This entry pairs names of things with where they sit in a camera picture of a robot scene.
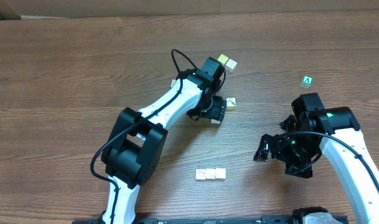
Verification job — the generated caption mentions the wooden block number three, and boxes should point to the wooden block number three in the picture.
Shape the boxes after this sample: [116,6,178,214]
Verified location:
[215,168,227,180]

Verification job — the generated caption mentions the wooden block with squiggle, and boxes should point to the wooden block with squiggle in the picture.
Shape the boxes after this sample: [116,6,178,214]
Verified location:
[205,169,216,180]

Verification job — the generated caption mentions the wooden block with dots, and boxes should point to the wooden block with dots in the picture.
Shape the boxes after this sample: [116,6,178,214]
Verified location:
[195,169,206,181]

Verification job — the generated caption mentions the yellow sided wooden block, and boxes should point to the yellow sided wooden block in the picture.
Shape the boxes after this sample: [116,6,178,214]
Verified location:
[210,119,221,124]

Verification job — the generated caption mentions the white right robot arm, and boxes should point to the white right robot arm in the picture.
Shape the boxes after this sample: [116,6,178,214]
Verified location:
[253,107,379,223]

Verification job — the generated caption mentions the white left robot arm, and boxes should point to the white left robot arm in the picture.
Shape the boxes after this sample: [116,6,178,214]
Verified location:
[90,68,227,223]

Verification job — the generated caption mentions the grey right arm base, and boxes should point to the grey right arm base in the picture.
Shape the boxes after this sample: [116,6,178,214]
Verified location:
[292,207,338,224]

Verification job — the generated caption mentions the wooden block with hammer picture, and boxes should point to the wooden block with hammer picture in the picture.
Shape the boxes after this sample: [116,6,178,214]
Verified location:
[226,98,236,110]

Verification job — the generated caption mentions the plain wooden block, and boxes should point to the plain wooden block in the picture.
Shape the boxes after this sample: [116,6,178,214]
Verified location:
[225,59,237,73]

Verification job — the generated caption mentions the yellow top wooden block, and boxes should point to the yellow top wooden block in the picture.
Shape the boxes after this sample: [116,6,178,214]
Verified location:
[217,54,229,65]

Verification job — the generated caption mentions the green letter wooden block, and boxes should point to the green letter wooden block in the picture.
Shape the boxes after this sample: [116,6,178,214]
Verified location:
[300,75,314,89]

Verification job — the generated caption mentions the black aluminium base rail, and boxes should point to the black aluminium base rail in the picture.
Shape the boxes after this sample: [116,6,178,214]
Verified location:
[133,215,296,224]

